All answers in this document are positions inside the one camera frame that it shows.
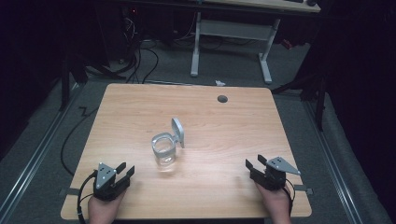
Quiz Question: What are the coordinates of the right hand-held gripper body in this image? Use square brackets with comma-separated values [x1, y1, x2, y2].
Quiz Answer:
[249, 156, 302, 191]

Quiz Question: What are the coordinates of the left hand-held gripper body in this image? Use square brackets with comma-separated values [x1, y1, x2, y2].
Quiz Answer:
[92, 161, 132, 202]

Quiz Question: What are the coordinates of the clear glass jar with lid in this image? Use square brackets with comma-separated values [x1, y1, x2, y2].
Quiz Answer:
[150, 117, 186, 173]

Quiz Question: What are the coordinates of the person's left hand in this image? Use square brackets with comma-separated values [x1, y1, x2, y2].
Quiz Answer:
[88, 189, 127, 224]

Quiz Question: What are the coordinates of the person's right hand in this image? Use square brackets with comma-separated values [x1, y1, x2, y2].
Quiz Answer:
[255, 182, 293, 224]

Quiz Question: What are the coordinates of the black metal stand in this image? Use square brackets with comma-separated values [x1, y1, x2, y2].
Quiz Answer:
[59, 55, 90, 112]
[271, 71, 328, 132]

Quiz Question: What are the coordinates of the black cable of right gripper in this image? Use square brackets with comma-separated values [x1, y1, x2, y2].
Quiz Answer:
[283, 178, 297, 217]

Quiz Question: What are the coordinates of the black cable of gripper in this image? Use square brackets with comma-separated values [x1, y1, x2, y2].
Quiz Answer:
[76, 170, 98, 224]
[283, 178, 297, 217]

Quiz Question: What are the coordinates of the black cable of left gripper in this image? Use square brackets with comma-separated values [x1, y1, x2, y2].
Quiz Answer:
[76, 170, 98, 224]

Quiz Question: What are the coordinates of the grey table bracket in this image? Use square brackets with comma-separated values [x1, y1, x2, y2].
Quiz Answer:
[59, 188, 81, 198]
[293, 184, 314, 196]

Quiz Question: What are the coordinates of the black floor cable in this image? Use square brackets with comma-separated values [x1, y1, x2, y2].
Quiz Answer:
[60, 105, 100, 177]

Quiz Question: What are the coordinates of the bundle of black cables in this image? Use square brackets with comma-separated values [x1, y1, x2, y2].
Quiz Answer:
[87, 8, 160, 85]

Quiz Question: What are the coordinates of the white metal frame desk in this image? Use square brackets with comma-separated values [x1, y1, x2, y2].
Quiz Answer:
[190, 0, 321, 85]

